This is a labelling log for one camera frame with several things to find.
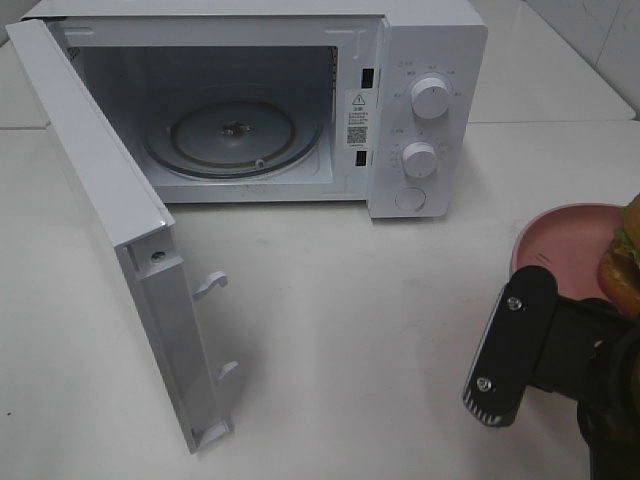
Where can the glass turntable tray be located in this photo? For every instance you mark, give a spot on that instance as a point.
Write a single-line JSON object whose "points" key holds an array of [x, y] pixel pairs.
{"points": [[230, 139]]}

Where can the pink round plate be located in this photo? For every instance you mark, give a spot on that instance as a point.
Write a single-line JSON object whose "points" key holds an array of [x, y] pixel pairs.
{"points": [[569, 242]]}

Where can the white upper power knob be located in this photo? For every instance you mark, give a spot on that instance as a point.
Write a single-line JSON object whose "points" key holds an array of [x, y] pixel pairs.
{"points": [[430, 95]]}

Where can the white lower timer knob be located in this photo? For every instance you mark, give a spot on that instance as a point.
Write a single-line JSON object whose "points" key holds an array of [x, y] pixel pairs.
{"points": [[419, 160]]}

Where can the white round door button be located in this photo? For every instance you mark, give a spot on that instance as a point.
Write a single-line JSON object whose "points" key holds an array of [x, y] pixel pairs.
{"points": [[410, 199]]}

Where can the toy burger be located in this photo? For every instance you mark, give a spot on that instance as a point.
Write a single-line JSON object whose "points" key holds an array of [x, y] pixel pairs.
{"points": [[618, 270]]}

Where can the white warning label sticker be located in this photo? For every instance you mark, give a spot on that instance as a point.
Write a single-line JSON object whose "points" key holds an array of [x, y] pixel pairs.
{"points": [[358, 107]]}

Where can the white microwave oven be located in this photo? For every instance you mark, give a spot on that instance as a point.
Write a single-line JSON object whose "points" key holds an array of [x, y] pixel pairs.
{"points": [[136, 57]]}

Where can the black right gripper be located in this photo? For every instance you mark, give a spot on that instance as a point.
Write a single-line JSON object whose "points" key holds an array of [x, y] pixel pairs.
{"points": [[587, 351]]}

